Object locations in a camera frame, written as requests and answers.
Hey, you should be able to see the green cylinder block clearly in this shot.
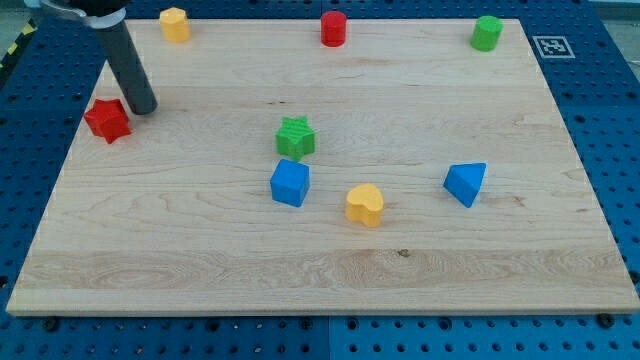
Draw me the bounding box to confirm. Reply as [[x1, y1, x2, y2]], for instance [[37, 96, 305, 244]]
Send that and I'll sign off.
[[470, 15, 504, 52]]

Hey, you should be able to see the yellow heart block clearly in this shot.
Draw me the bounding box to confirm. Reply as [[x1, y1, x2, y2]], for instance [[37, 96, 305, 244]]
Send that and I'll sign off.
[[345, 183, 384, 227]]

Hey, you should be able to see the yellow hexagon block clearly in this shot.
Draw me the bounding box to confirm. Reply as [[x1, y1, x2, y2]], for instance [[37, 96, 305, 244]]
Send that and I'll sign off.
[[159, 7, 191, 43]]

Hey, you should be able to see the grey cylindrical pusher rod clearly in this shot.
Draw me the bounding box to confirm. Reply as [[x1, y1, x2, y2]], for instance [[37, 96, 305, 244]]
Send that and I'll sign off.
[[95, 21, 158, 115]]

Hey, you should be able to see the wooden board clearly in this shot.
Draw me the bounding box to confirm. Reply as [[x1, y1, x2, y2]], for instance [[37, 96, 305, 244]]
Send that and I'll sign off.
[[7, 19, 639, 317]]

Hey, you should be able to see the blue cube block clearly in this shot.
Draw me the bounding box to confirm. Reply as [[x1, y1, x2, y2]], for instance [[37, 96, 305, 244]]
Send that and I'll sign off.
[[270, 159, 310, 207]]

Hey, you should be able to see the white fiducial marker tag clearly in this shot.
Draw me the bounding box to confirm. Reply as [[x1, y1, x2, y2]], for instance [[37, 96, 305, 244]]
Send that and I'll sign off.
[[532, 35, 575, 59]]

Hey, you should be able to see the blue triangle block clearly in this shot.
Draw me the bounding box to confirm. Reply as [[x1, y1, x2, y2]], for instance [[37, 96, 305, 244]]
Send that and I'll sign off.
[[443, 163, 487, 208]]

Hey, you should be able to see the red star block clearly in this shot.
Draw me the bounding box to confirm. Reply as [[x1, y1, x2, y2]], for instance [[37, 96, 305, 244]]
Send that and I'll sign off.
[[84, 99, 132, 144]]

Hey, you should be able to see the robot arm flange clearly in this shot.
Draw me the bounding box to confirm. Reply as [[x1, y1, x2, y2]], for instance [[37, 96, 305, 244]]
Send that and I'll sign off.
[[22, 0, 130, 29]]

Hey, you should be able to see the green star block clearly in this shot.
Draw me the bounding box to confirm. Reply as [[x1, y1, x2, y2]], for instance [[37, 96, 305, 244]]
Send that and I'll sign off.
[[275, 116, 316, 161]]

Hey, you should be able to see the red cylinder block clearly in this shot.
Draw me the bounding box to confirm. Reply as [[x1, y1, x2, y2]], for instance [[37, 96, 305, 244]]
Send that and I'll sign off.
[[320, 10, 347, 47]]

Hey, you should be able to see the black yellow hazard tape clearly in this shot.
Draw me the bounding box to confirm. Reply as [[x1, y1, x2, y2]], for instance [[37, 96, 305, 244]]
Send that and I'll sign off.
[[1, 19, 38, 75]]

